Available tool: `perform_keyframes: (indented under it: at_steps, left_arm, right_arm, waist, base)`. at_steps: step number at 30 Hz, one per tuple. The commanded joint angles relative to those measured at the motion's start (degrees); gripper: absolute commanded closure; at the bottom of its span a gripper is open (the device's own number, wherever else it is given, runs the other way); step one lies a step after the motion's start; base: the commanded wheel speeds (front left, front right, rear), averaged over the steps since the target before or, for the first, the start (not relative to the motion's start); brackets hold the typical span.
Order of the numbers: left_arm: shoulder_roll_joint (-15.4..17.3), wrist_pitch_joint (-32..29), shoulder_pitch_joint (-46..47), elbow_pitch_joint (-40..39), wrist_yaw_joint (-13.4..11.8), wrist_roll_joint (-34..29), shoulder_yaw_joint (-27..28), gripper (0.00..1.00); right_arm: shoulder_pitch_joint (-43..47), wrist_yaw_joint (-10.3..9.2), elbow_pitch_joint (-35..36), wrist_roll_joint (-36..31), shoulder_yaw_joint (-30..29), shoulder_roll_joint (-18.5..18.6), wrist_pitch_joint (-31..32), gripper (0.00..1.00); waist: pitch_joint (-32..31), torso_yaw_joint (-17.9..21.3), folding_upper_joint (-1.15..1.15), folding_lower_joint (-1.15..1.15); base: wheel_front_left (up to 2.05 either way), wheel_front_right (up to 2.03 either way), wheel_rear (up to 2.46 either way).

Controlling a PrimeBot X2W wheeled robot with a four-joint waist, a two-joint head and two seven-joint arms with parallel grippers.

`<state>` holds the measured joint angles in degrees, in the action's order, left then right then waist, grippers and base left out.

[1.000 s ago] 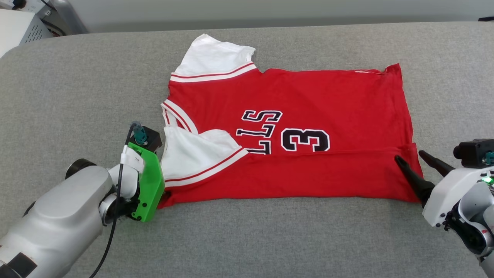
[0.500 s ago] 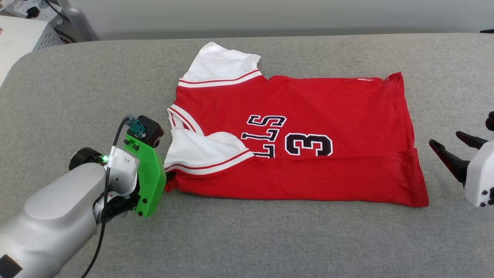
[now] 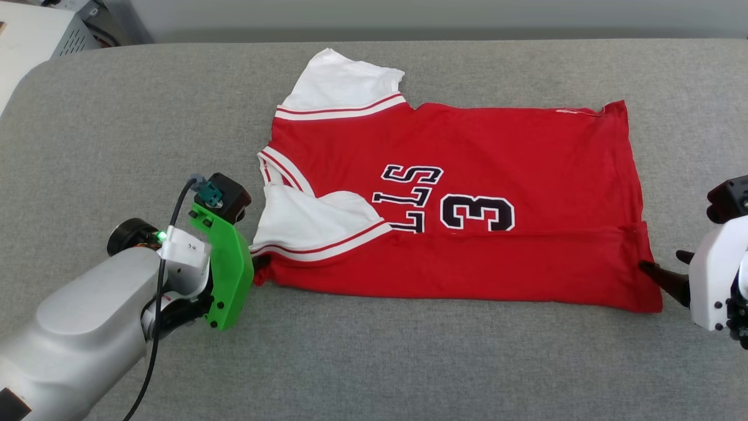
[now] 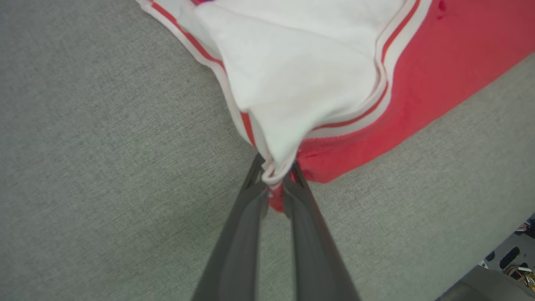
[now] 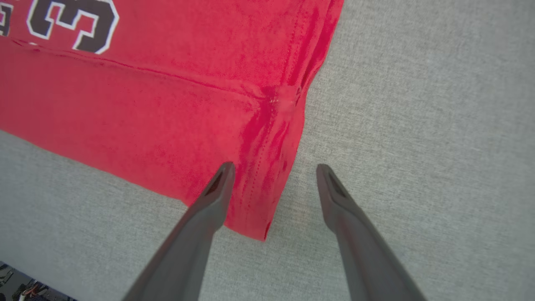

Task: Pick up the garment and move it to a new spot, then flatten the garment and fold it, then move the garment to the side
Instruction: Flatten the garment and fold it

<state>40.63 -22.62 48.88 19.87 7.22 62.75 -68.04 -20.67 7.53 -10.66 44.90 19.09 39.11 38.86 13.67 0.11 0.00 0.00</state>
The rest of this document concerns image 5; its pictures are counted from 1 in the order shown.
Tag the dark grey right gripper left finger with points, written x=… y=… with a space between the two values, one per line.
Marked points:
x=196 y=234

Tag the red and white basketball jersey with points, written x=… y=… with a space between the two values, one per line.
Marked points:
x=146 y=104

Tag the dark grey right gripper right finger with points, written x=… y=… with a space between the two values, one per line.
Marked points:
x=359 y=242

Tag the grey fabric sofa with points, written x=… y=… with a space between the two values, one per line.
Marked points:
x=418 y=125

